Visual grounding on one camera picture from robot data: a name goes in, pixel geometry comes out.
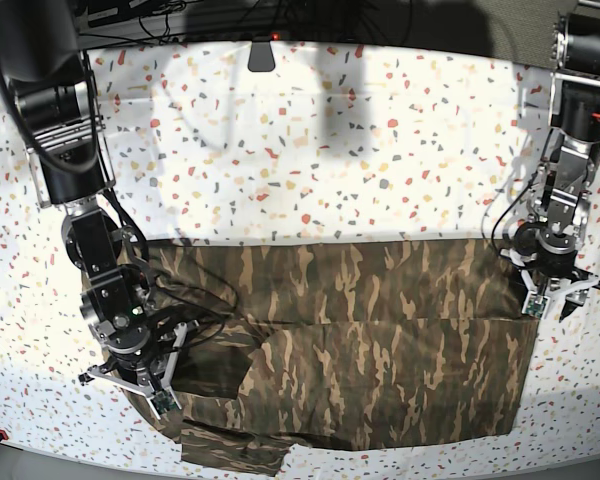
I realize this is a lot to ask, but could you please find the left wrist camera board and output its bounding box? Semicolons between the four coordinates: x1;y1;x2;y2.
522;291;551;320

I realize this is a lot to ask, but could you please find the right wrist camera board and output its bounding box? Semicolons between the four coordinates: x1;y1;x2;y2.
149;390;181;418

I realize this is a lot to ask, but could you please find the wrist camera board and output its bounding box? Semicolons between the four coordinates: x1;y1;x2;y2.
522;291;551;320
149;390;181;418

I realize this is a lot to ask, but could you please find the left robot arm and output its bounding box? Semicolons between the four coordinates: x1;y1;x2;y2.
499;1;600;319

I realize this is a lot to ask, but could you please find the camouflage T-shirt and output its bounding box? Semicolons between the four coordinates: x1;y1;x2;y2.
128;239;539;476

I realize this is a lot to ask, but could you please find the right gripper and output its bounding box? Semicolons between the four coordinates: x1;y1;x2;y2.
78;309;188;395

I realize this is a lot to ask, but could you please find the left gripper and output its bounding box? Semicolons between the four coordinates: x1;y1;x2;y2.
499;234;600;321

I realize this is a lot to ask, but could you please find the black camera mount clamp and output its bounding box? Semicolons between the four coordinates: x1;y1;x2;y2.
247;41;276;73

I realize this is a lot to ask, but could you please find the terrazzo patterned table cloth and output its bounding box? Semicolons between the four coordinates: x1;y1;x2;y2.
0;42;600;479

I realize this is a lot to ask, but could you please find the black cables bundle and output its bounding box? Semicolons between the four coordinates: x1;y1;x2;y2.
79;0;416;46

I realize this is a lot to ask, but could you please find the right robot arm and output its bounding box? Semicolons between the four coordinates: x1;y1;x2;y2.
0;1;187;401

